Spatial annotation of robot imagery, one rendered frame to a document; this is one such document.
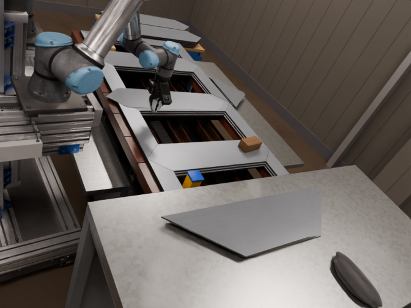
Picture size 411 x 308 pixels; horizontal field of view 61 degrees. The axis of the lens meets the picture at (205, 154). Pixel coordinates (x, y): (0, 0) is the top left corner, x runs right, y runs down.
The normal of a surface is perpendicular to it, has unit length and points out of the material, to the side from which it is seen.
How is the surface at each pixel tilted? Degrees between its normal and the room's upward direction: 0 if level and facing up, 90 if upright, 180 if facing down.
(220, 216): 0
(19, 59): 90
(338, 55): 90
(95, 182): 0
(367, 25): 90
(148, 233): 0
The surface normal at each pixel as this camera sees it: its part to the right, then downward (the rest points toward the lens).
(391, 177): -0.78, 0.12
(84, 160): 0.34, -0.74
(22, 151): 0.52, 0.66
